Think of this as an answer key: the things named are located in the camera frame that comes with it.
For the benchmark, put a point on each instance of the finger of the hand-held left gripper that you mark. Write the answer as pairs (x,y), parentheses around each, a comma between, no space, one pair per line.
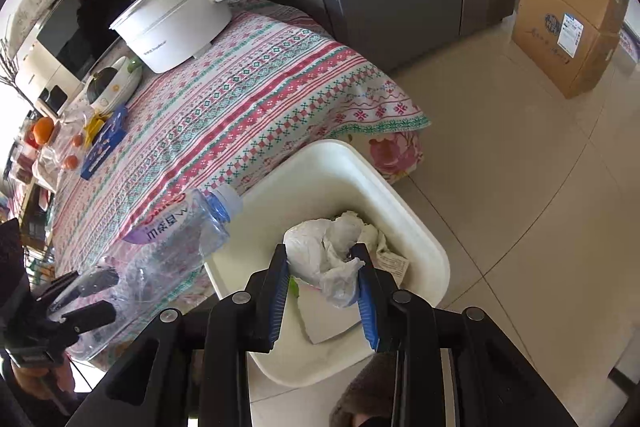
(85,314)
(95,279)

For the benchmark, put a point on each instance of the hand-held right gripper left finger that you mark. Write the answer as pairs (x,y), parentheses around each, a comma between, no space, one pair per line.
(277,302)

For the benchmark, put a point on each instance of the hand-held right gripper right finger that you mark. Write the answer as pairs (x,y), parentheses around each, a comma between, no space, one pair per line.
(367,302)

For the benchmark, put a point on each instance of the white plastic bag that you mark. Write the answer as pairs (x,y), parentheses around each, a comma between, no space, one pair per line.
(320,252)

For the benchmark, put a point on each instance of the clear plastic bottle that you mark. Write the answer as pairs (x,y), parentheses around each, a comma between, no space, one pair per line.
(170,247)

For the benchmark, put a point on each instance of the white plastic bin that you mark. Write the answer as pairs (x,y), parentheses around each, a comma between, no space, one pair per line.
(320,187)

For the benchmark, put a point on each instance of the person's left hand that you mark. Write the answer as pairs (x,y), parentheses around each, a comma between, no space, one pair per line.
(45,379)

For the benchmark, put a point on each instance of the paper receipt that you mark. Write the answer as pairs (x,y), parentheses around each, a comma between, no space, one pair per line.
(395,267)

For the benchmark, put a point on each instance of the brown fuzzy slipper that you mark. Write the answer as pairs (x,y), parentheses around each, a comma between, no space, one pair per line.
(365,387)

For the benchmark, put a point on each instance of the clear glass container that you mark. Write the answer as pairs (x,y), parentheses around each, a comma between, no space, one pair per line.
(52,159)

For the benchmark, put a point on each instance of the blue box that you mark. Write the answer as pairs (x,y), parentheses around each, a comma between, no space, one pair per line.
(102,144)

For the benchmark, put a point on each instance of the pink floral cloth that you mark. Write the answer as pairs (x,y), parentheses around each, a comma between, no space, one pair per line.
(390,154)

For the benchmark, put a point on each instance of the yellow wrapper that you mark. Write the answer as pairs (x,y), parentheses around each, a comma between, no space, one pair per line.
(95,126)

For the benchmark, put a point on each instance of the large orange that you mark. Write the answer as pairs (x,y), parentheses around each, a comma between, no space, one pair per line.
(42,129)

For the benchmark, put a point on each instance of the dark green squash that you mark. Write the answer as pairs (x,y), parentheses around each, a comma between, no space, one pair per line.
(100,84)

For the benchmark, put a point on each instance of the white printed bowl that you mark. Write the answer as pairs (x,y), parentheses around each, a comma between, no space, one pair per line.
(117,82)

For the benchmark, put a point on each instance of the striped patterned tablecloth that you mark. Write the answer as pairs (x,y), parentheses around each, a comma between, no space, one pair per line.
(240,97)

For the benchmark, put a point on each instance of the black microwave oven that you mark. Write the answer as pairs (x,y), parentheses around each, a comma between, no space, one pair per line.
(75,22)

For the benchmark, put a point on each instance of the white electric cooking pot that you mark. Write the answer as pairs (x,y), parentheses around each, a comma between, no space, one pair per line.
(170,27)

